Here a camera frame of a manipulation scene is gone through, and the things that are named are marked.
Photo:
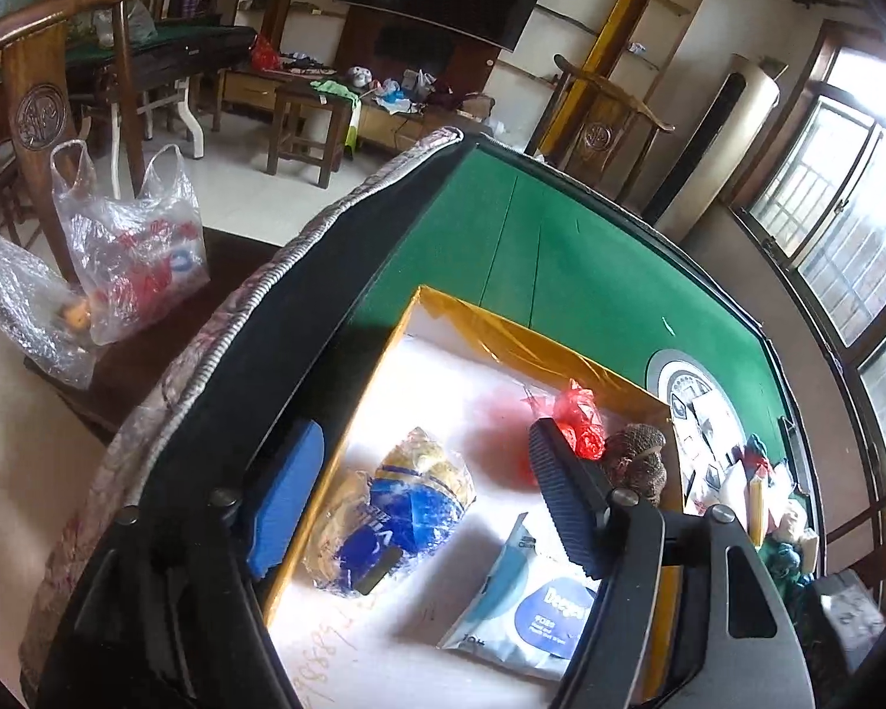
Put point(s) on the light blue cloth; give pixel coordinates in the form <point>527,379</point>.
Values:
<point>784,564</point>

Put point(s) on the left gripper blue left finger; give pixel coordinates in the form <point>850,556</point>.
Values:
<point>166,614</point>

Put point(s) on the white blue Deeyeo wipes pack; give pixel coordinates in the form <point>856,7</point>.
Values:
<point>530,612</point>

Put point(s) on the white standing air conditioner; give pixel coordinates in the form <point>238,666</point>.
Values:
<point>721,140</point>

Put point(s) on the red blue small toy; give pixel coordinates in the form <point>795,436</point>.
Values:
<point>754,458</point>

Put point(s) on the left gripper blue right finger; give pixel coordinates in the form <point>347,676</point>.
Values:
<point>684,600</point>

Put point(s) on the white tissue pack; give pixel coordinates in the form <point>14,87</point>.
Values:
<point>792,527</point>

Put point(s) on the carved wooden chair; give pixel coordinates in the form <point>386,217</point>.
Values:
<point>32,52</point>
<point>611,115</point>

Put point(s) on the red plastic bag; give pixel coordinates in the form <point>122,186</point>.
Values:
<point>576,420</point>

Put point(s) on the round table centre panel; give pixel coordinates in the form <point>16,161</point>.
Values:
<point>707,431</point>

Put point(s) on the wooden stool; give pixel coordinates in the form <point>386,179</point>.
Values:
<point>308,126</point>

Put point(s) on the blue gold snack bag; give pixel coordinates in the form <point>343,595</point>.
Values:
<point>385,523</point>

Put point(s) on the clear plastic bag printed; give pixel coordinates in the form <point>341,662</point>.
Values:
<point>135,259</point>

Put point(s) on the yellow taped cardboard box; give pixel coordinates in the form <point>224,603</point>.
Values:
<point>428,572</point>

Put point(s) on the window with metal grille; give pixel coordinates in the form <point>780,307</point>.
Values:
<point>816,199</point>

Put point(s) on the brown knitted cloth bundle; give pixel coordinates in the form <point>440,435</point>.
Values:
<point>633,459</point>

